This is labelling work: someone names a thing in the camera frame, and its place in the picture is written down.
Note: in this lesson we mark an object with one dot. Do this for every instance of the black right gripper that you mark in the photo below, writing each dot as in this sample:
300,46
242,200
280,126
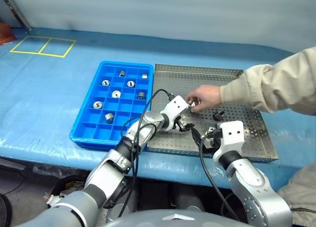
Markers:
216,140

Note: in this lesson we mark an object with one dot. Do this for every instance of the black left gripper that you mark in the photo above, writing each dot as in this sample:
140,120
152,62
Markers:
185,127

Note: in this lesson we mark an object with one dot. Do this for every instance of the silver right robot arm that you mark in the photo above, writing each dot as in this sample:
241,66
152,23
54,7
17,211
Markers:
249,180

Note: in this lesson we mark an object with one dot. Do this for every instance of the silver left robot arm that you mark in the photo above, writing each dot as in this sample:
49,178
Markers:
145,130

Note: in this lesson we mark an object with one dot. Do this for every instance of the person's beige sleeved forearm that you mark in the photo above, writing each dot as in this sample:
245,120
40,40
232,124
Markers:
271,81

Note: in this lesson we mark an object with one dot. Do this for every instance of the perforated steel tray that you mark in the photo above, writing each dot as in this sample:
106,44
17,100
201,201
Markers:
177,84

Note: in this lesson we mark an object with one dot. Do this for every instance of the blue plastic compartment tray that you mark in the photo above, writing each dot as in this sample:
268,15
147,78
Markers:
84,132

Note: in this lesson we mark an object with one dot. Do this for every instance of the person's bare hand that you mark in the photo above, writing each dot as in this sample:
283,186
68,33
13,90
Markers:
206,96

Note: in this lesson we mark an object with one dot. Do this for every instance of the dark grey rounded shape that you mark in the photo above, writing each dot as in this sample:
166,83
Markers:
187,200

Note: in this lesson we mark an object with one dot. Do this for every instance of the grey robot torso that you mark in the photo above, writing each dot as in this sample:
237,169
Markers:
172,219

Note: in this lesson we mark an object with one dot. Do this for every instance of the person's beige grey garment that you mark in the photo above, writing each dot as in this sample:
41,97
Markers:
303,190

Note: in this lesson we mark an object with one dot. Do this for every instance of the white bottle with red cap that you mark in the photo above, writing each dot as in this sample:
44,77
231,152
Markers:
51,200

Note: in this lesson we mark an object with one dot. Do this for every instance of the blue plastic table cover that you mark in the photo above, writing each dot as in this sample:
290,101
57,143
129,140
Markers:
37,101

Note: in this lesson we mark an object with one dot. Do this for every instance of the yellow tape floor marking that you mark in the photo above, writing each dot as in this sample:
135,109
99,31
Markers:
45,46

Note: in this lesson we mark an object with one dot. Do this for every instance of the black round object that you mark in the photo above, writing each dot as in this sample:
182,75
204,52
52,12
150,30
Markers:
3,211

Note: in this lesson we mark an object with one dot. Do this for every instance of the orange object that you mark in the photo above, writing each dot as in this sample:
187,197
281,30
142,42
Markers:
5,33

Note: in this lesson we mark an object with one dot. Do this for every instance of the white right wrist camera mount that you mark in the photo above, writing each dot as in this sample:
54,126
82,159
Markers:
232,134

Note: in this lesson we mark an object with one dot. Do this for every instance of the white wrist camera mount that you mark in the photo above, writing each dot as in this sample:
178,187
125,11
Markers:
232,134
176,104

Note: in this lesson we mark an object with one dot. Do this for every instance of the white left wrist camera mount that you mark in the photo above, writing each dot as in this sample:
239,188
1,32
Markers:
176,104

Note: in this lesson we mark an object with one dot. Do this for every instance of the metal frame rail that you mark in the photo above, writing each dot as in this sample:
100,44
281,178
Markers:
22,14

